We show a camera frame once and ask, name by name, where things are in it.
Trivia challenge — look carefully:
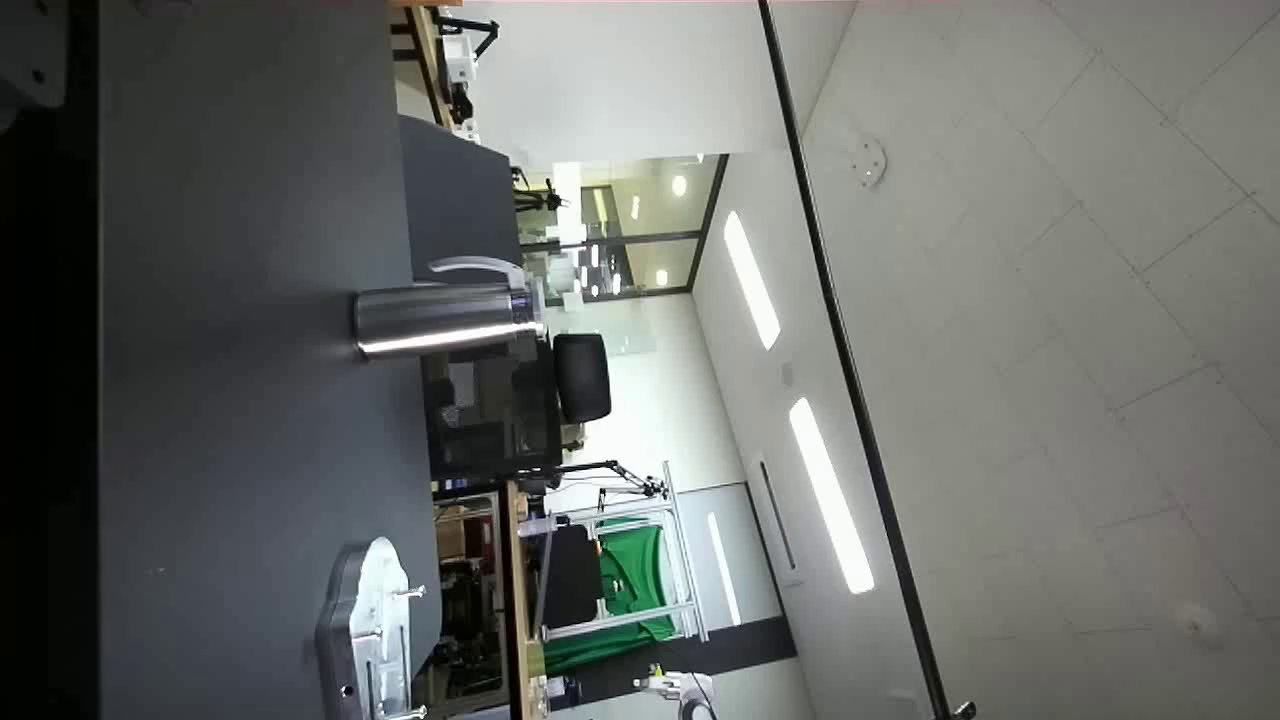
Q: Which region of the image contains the white slotted plate device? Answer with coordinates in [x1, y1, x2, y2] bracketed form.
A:
[311, 530, 433, 720]

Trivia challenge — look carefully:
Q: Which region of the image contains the white metal mount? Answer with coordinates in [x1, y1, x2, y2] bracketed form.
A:
[0, 0, 70, 120]

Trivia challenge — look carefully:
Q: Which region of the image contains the black office chair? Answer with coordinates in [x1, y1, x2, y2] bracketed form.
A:
[549, 330, 615, 427]

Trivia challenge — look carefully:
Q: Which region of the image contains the long ceiling light strip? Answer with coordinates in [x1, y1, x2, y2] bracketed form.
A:
[782, 393, 879, 599]
[717, 209, 789, 357]

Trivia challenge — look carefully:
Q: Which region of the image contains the green cart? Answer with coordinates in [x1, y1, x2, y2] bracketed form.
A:
[538, 525, 679, 678]

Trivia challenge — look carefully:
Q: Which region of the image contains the dark grey partition panel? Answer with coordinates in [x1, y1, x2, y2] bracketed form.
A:
[396, 113, 524, 281]

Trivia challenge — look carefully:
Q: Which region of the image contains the black computer monitor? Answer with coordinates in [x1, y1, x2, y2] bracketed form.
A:
[418, 334, 562, 492]

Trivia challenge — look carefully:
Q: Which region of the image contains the round white smoke detector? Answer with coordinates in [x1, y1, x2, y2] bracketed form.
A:
[848, 139, 890, 190]

